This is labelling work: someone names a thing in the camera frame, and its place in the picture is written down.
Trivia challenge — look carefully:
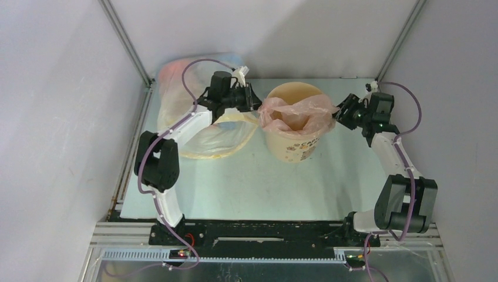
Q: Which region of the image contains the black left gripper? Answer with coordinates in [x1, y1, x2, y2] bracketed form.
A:
[222, 83, 266, 113]

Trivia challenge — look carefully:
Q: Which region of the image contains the pink plastic trash bag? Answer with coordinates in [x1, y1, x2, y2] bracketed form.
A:
[258, 94, 339, 139]

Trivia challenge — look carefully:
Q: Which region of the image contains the cream round trash bin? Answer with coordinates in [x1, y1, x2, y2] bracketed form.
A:
[264, 82, 325, 163]

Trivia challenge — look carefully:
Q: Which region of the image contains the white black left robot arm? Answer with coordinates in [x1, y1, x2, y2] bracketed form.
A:
[134, 66, 262, 245]

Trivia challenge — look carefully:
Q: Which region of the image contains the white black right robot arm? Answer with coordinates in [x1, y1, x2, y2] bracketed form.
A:
[333, 92, 438, 246]

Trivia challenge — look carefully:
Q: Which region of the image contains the large translucent bag of bags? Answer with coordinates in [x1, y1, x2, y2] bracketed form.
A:
[155, 53, 258, 159]

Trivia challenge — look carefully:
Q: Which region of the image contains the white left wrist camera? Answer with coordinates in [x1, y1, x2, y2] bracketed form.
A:
[232, 65, 250, 87]

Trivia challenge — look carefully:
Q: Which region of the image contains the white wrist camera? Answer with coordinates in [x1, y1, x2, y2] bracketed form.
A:
[364, 80, 379, 102]
[232, 65, 250, 87]

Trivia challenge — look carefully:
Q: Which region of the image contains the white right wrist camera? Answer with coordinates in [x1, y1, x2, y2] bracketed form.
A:
[364, 80, 379, 102]

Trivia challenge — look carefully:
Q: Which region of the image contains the left corner aluminium post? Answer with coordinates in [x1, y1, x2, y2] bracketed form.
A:
[98, 0, 153, 88]

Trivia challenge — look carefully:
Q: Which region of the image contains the corner aluminium post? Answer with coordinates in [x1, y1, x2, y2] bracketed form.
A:
[98, 0, 153, 88]
[376, 0, 428, 81]

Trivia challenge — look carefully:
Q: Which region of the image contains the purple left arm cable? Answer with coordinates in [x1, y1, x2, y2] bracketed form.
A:
[103, 58, 236, 272]

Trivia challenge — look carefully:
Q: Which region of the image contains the right corner aluminium post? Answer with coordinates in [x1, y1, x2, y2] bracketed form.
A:
[376, 0, 428, 81]

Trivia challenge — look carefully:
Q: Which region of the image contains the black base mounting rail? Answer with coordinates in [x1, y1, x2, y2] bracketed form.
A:
[149, 219, 366, 260]

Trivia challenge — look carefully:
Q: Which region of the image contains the aluminium front frame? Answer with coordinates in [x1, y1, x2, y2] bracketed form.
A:
[79, 220, 454, 281]

